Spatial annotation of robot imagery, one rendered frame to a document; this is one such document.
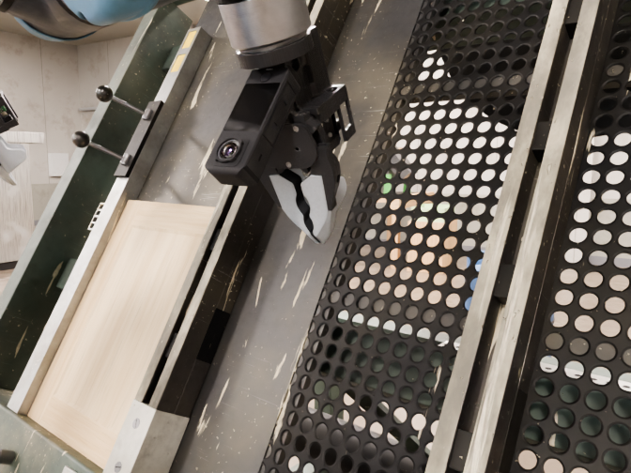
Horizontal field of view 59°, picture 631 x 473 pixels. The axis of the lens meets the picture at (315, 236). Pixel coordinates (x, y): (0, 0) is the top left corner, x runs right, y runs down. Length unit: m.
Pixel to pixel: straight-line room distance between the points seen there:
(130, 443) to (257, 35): 0.64
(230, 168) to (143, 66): 1.19
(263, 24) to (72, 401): 0.87
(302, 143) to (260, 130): 0.06
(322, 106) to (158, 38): 1.18
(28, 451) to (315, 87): 0.88
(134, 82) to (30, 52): 12.09
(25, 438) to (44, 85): 12.71
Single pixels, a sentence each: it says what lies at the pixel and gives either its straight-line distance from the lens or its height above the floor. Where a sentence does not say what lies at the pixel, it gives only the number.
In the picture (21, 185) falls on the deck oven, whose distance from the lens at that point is 8.16.
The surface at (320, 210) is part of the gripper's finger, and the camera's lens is 0.56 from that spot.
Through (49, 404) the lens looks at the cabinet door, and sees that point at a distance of 1.24.
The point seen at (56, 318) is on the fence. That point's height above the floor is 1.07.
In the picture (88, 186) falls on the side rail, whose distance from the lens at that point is 1.53.
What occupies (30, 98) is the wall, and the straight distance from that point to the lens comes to 13.52.
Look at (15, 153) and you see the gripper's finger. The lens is 1.12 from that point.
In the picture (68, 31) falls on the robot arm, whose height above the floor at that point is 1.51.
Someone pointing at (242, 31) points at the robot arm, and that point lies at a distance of 0.50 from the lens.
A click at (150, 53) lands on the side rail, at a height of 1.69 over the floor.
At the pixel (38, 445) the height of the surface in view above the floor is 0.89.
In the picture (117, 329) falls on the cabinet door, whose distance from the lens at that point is 1.14.
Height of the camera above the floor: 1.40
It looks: 8 degrees down
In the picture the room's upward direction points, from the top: straight up
